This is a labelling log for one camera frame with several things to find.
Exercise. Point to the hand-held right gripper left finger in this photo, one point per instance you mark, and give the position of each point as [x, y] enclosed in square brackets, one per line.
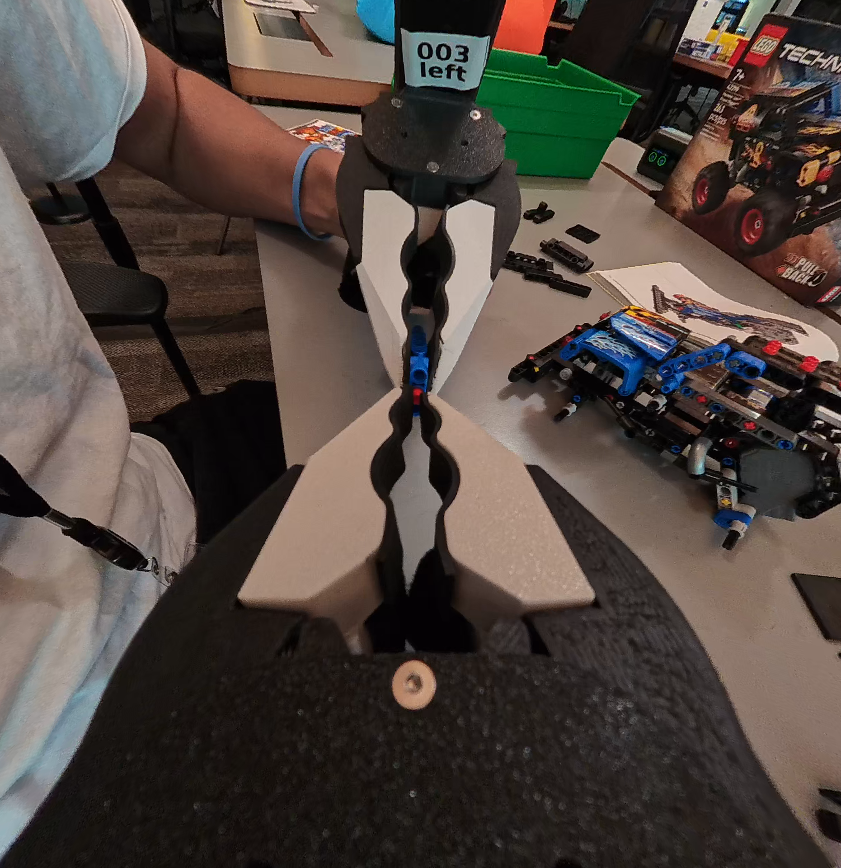
[312, 542]

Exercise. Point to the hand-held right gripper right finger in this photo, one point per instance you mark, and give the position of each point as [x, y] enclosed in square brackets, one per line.
[515, 542]

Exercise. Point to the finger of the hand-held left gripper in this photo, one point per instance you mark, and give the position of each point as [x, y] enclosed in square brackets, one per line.
[473, 264]
[383, 271]

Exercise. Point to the blue lego panel piece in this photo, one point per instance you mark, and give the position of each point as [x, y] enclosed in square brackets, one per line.
[418, 363]

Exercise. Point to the colourful sticker sheet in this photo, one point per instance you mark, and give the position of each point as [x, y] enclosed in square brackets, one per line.
[322, 132]

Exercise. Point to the person's left forearm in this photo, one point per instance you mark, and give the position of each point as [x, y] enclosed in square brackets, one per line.
[224, 149]

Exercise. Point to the black studded lego plate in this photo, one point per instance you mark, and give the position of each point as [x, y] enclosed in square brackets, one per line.
[529, 261]

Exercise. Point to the black lego pin connector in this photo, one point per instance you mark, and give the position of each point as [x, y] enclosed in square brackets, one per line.
[539, 213]

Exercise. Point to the black long lego beam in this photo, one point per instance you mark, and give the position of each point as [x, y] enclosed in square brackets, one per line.
[566, 283]

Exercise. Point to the black flat lego tile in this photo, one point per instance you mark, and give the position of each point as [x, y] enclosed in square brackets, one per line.
[583, 234]

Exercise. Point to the blue black lego truck model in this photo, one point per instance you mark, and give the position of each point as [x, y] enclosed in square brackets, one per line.
[698, 413]

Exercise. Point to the lego instruction booklet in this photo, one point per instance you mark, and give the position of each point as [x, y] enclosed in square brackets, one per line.
[718, 298]

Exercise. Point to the lego set cardboard box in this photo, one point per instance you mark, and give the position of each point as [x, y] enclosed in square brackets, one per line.
[766, 156]

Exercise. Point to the pile of small lego pieces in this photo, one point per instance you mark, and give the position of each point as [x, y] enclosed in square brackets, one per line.
[837, 827]

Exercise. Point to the blue wristband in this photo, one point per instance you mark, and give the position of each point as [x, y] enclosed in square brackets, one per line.
[305, 193]

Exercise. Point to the green plastic bin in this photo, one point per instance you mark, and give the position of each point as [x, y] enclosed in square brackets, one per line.
[549, 115]

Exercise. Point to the blue round object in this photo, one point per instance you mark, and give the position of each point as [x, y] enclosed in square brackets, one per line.
[379, 20]

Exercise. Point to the orange bag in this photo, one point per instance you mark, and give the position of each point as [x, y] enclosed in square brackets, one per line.
[522, 20]

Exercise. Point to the desk with wooden edge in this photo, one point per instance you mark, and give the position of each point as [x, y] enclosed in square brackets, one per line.
[305, 68]

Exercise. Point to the black timer device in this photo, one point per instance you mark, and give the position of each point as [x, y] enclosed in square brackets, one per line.
[661, 159]

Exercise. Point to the black office chair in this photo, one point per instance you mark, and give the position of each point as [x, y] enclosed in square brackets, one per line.
[115, 291]

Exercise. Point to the small colourful boxes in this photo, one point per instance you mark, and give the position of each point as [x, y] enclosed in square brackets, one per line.
[718, 41]

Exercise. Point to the black square flat panel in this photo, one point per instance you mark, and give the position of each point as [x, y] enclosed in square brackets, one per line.
[827, 603]

